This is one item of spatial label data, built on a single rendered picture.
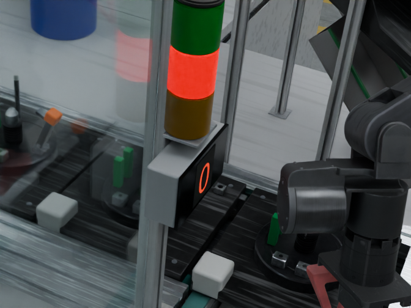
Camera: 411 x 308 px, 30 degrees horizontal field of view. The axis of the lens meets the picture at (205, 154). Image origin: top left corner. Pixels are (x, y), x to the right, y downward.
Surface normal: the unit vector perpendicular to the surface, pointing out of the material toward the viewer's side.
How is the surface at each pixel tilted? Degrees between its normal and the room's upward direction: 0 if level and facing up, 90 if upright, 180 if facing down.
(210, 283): 90
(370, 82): 45
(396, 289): 13
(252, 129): 0
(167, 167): 0
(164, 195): 90
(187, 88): 90
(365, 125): 68
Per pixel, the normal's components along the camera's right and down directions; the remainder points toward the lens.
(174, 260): 0.10, -0.81
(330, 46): -0.57, 0.43
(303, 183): 0.12, 0.19
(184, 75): -0.33, 0.52
